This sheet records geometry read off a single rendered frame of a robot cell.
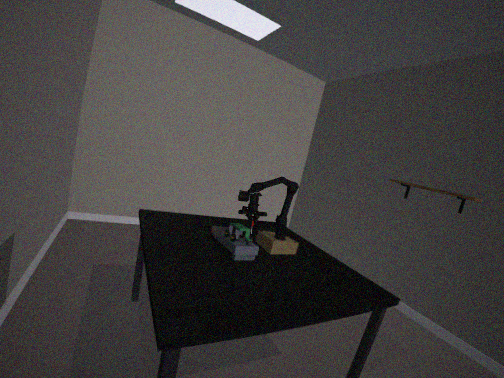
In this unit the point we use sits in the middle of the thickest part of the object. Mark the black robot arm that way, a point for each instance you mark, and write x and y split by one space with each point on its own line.
281 220

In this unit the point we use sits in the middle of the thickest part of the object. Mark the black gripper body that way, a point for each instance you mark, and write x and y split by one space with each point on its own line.
253 207

